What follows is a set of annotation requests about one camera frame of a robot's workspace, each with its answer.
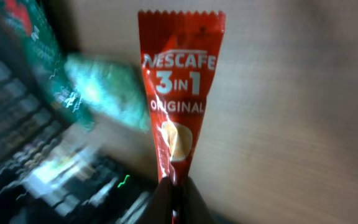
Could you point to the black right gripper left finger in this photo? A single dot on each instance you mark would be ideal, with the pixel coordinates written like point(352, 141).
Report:
point(159, 208)

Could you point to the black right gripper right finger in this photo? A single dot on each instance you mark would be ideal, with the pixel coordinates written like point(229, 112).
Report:
point(193, 209)

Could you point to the teal tissue pack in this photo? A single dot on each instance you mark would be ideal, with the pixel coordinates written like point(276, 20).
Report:
point(111, 88)

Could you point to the red coffee stick sachet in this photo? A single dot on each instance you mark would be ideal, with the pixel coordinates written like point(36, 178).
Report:
point(179, 55)

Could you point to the green 3M gloves packet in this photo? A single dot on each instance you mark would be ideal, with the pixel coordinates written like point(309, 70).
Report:
point(45, 58)

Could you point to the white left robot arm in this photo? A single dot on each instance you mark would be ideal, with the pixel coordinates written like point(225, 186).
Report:
point(97, 190)

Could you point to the grey plastic shopping basket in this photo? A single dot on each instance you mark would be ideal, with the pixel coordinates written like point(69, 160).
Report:
point(22, 115)

